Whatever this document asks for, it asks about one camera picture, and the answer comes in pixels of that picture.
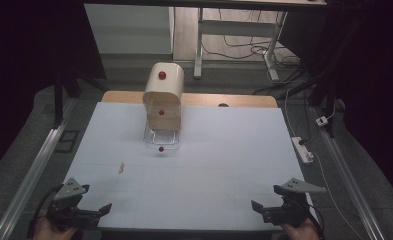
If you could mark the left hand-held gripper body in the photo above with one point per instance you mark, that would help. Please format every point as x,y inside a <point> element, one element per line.
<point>68,208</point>

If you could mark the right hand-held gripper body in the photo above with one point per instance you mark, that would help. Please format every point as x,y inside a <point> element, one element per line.
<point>289,208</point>

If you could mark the clear plastic drawer red knob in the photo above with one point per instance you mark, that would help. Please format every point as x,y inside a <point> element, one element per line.
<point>161,138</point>

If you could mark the white drawer cabinet red knobs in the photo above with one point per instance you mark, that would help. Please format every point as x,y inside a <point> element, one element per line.
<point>165,93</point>

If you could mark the person's right hand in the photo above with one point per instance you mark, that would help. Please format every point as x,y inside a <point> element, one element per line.
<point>300,231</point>

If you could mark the person's left hand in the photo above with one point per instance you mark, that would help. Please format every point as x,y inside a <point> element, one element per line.
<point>52,231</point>

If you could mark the white power strip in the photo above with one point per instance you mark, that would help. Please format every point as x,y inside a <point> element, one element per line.
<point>302,150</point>

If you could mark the white table mat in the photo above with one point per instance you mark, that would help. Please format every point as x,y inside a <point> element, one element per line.
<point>190,166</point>

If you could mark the small white adapter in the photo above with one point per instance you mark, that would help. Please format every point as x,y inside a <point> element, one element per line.
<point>321,120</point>

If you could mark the black metal stand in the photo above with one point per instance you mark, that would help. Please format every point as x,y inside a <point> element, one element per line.
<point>59,100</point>

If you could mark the wooden table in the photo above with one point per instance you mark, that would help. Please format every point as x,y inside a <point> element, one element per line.
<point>200,99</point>

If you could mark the black curtain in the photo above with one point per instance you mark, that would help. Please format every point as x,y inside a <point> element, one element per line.
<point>34,50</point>
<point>367,83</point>

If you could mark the white-legged desk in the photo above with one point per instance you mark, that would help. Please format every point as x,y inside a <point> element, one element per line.
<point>237,28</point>

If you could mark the aluminium rail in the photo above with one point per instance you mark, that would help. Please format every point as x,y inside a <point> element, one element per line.
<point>27,176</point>
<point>347,180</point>

